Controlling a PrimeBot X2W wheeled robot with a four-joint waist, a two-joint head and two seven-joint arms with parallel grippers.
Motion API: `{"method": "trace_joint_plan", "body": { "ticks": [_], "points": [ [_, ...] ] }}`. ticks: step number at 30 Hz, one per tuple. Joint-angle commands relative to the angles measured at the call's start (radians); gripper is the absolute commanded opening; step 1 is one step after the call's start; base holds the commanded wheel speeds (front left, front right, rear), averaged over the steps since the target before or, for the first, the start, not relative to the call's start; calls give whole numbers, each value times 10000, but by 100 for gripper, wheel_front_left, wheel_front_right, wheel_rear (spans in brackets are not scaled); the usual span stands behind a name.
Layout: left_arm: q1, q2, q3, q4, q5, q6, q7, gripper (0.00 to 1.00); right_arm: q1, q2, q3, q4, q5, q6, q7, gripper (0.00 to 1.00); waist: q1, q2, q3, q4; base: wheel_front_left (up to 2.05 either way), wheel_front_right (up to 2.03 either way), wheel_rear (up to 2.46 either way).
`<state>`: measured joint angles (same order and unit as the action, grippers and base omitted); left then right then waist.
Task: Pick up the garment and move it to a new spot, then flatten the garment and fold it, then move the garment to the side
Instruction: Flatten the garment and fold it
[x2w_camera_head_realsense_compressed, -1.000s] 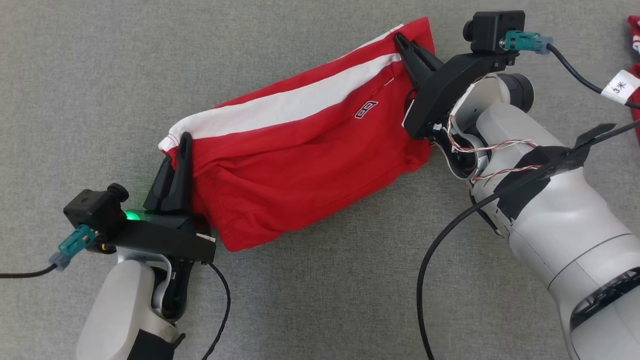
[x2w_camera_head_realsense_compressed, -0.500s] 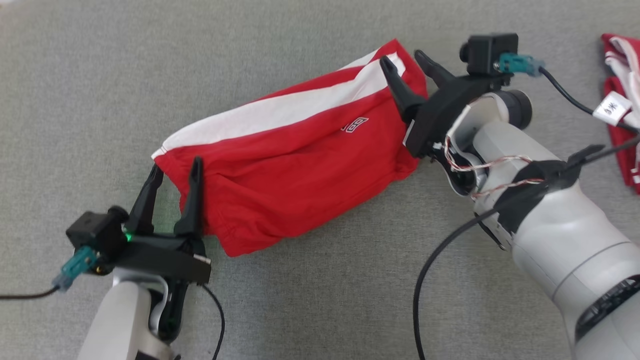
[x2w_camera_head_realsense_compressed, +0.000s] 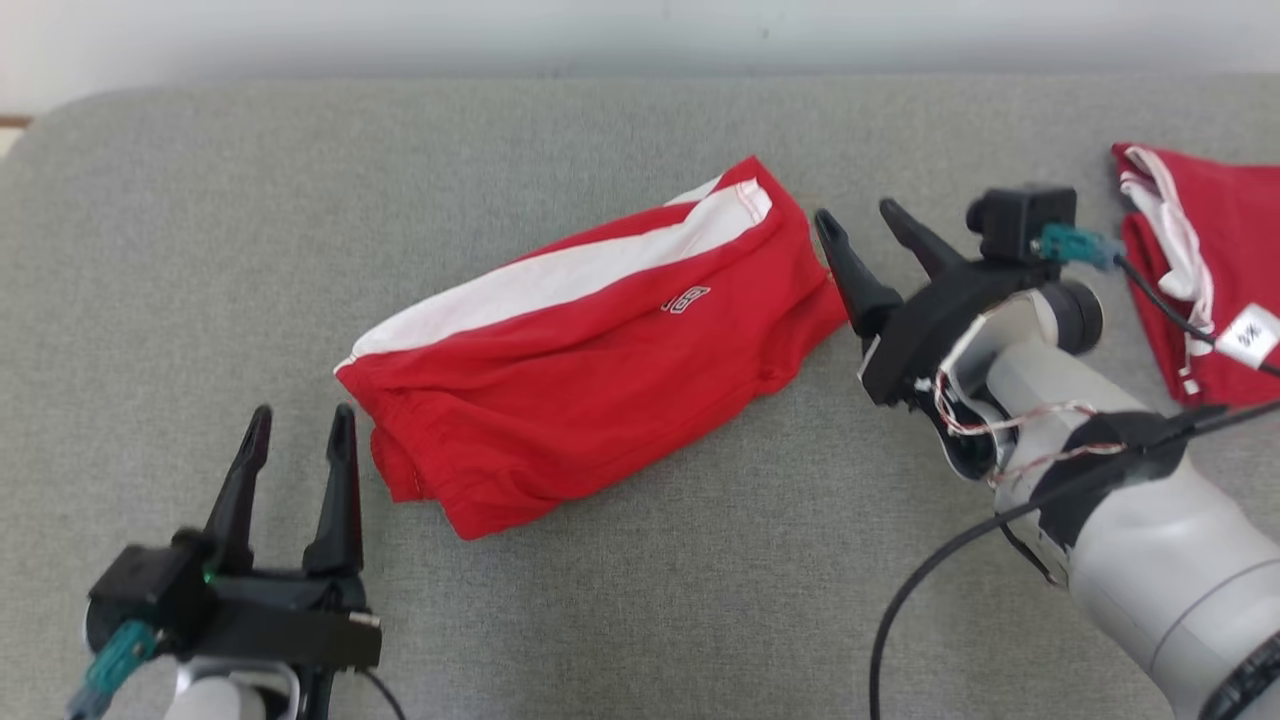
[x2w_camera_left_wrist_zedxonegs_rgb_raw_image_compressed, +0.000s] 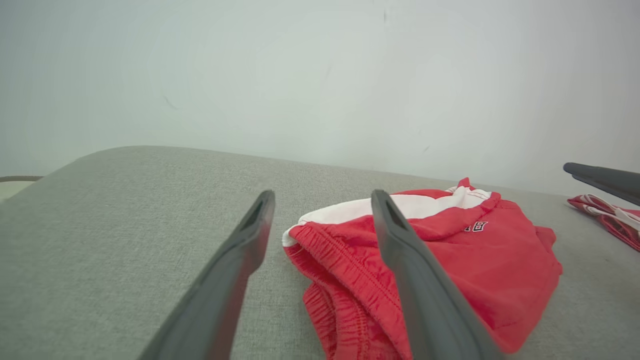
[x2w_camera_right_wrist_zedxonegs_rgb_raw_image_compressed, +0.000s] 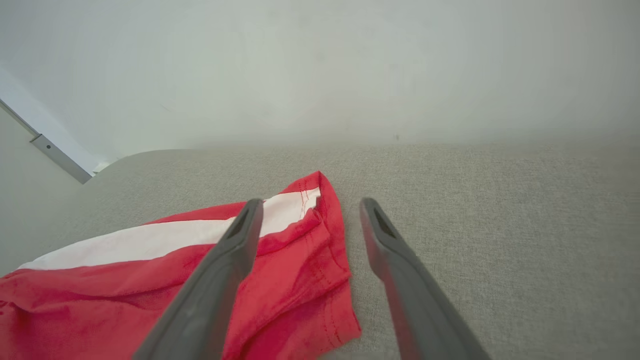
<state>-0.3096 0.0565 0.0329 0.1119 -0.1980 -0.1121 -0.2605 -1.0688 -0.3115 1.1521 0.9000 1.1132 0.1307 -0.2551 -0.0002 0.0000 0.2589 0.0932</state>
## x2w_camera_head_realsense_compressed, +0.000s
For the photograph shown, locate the red shorts with white stripe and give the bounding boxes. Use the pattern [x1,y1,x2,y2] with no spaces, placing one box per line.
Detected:
[333,155,851,541]

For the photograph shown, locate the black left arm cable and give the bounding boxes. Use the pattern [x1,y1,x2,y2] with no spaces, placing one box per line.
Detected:
[355,668,406,720]

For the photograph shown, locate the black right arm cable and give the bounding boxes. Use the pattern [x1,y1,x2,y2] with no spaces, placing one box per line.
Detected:
[868,250,1280,720]

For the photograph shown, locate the teal cable connector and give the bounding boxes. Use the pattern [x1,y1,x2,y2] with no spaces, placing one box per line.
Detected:
[68,618,159,720]
[1033,223,1123,273]

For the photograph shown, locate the grey fabric sofa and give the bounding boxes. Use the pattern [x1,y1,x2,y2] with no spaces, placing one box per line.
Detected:
[0,72,1280,720]

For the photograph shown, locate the white cable label tag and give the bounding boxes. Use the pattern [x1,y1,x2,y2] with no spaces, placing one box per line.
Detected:
[1213,303,1280,369]

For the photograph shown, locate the red Bulls basketball jersey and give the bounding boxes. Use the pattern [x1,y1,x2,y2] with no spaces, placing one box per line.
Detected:
[1112,143,1280,408]

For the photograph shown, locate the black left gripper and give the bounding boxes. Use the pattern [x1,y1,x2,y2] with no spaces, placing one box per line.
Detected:
[190,402,383,669]

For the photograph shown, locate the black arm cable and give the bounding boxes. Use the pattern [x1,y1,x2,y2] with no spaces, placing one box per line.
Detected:
[355,668,406,720]
[868,250,1280,720]

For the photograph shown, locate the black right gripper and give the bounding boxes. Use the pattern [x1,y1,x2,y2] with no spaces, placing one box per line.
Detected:
[813,198,1046,409]

